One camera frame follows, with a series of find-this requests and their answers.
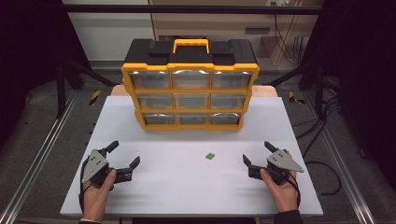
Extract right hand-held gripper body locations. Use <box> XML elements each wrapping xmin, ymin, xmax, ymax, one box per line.
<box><xmin>261</xmin><ymin>149</ymin><xmax>305</xmax><ymax>187</ymax></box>

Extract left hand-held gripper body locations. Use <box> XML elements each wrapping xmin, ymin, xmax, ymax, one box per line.
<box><xmin>81</xmin><ymin>148</ymin><xmax>120</xmax><ymax>189</ymax></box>

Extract single clear plastic drawer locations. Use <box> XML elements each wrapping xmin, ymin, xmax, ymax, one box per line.
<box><xmin>177</xmin><ymin>112</ymin><xmax>208</xmax><ymax>126</ymax></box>

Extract yellow black drawer organizer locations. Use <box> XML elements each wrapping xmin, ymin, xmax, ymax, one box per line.
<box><xmin>120</xmin><ymin>38</ymin><xmax>261</xmax><ymax>132</ymax></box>

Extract person's right hand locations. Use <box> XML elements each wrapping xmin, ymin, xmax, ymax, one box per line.
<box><xmin>260</xmin><ymin>169</ymin><xmax>300</xmax><ymax>214</ymax></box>

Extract person's left hand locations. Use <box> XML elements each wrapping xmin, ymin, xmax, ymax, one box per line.
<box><xmin>81</xmin><ymin>169</ymin><xmax>118</xmax><ymax>222</ymax></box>

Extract left yellow clamp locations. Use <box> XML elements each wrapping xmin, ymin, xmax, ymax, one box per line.
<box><xmin>89</xmin><ymin>89</ymin><xmax>102</xmax><ymax>106</ymax></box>

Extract yellow clamp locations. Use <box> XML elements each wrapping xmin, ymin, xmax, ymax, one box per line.
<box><xmin>89</xmin><ymin>89</ymin><xmax>102</xmax><ymax>106</ymax></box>
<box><xmin>288</xmin><ymin>91</ymin><xmax>306</xmax><ymax>105</ymax></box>

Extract right yellow clamp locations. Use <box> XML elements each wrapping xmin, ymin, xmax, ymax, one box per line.
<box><xmin>288</xmin><ymin>91</ymin><xmax>306</xmax><ymax>105</ymax></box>

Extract wooden table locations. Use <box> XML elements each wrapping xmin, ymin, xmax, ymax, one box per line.
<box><xmin>110</xmin><ymin>84</ymin><xmax>278</xmax><ymax>98</ymax></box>

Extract black metal stand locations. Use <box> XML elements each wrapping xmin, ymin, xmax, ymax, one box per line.
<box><xmin>55</xmin><ymin>60</ymin><xmax>120</xmax><ymax>119</ymax></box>
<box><xmin>267</xmin><ymin>62</ymin><xmax>326</xmax><ymax>118</ymax></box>

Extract set of clear organizer bins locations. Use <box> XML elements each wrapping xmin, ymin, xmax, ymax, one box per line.
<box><xmin>130</xmin><ymin>70</ymin><xmax>252</xmax><ymax>126</ymax></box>

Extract black curtain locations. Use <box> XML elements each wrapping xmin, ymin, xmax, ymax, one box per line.
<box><xmin>0</xmin><ymin>0</ymin><xmax>92</xmax><ymax>150</ymax></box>
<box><xmin>303</xmin><ymin>0</ymin><xmax>396</xmax><ymax>190</ymax></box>

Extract light wooden cabinet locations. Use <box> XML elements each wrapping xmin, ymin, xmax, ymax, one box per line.
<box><xmin>148</xmin><ymin>0</ymin><xmax>325</xmax><ymax>66</ymax></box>

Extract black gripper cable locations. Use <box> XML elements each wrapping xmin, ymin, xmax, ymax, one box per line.
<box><xmin>288</xmin><ymin>173</ymin><xmax>302</xmax><ymax>209</ymax></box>
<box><xmin>78</xmin><ymin>157</ymin><xmax>94</xmax><ymax>213</ymax></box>

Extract aluminium floor rail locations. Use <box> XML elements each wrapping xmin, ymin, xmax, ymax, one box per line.
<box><xmin>304</xmin><ymin>91</ymin><xmax>376</xmax><ymax>224</ymax></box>
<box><xmin>0</xmin><ymin>90</ymin><xmax>78</xmax><ymax>224</ymax></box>

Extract black floor cables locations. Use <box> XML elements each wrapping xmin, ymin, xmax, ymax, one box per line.
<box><xmin>292</xmin><ymin>77</ymin><xmax>343</xmax><ymax>197</ymax></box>

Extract hanging black cables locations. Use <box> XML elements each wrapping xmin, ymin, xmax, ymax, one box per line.
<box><xmin>274</xmin><ymin>13</ymin><xmax>306</xmax><ymax>66</ymax></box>

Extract dark cabinet handle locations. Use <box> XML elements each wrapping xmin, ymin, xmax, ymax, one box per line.
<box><xmin>245</xmin><ymin>27</ymin><xmax>271</xmax><ymax>35</ymax></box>

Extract black horizontal frame bar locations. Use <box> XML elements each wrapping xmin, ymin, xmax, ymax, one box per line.
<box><xmin>62</xmin><ymin>4</ymin><xmax>323</xmax><ymax>15</ymax></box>

